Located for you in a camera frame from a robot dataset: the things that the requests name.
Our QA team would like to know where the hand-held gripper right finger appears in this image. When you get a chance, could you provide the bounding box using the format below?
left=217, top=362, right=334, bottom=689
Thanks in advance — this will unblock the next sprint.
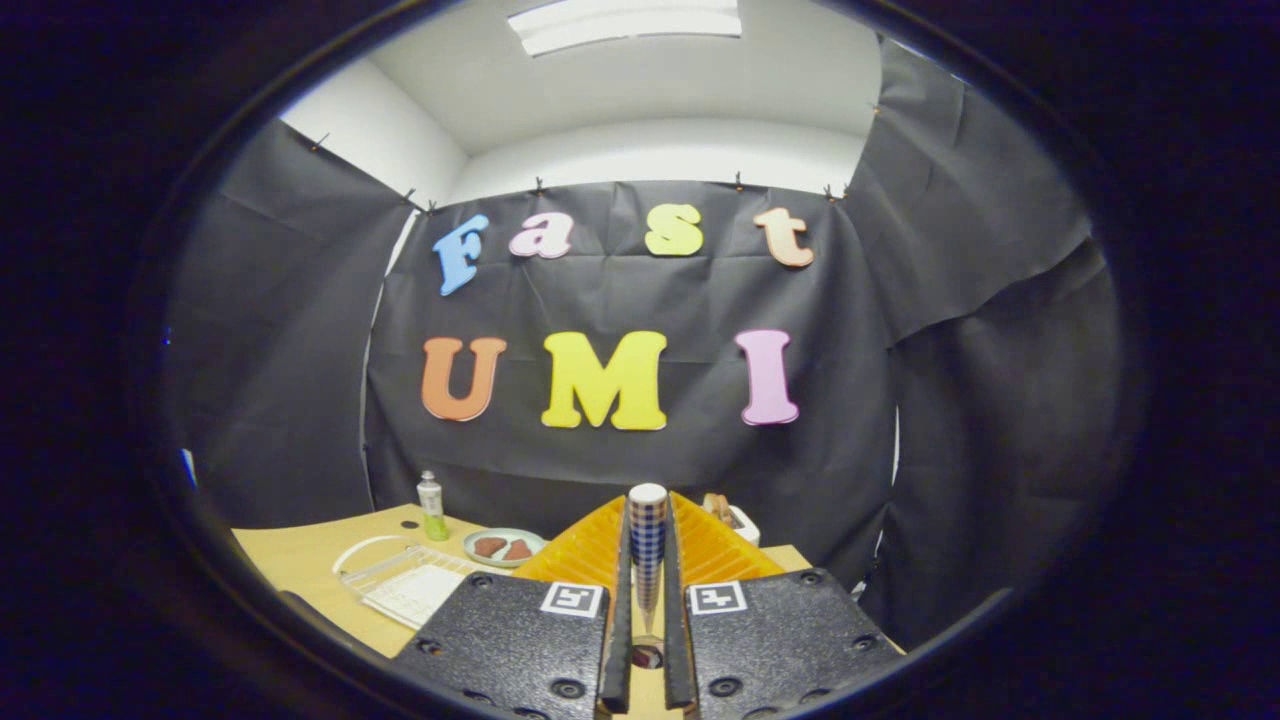
left=664, top=490, right=907, bottom=717

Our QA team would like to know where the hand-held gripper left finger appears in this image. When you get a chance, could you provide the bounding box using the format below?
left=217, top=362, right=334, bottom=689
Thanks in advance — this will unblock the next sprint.
left=392, top=493, right=634, bottom=716

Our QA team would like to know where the white wire dish rack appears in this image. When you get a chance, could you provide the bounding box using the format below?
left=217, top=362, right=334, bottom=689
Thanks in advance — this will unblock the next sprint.
left=332, top=535, right=481, bottom=631

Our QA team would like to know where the teal plate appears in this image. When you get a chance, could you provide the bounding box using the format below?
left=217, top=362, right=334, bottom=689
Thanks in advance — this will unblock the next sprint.
left=463, top=527, right=547, bottom=569

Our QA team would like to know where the white ribbed drain tray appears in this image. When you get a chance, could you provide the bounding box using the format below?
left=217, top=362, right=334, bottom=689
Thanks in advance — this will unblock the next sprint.
left=360, top=563, right=471, bottom=631

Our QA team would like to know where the green liquid bottle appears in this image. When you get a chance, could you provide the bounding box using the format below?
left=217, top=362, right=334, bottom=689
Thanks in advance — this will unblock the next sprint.
left=417, top=470, right=448, bottom=542

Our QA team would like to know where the ceiling light panel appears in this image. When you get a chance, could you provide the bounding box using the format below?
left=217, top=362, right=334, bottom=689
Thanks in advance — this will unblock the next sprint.
left=507, top=0, right=743, bottom=56

